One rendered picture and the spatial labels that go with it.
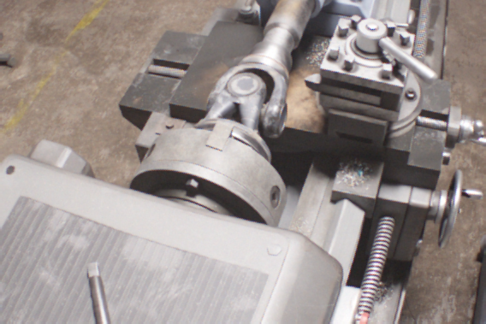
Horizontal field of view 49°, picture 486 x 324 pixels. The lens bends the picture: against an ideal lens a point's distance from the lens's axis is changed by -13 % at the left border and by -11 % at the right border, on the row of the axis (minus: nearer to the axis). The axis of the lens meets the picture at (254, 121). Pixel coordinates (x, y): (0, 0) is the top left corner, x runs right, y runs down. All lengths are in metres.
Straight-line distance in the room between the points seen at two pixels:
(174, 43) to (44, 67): 1.61
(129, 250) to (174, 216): 0.07
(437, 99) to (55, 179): 1.01
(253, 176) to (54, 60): 2.37
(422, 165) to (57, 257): 0.89
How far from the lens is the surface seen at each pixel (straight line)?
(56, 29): 3.41
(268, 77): 1.14
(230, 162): 0.90
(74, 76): 3.03
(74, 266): 0.68
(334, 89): 1.18
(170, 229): 0.68
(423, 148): 1.37
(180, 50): 1.61
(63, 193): 0.75
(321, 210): 1.30
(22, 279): 0.70
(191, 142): 0.92
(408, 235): 1.48
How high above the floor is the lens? 1.90
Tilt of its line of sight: 47 degrees down
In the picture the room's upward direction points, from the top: 5 degrees counter-clockwise
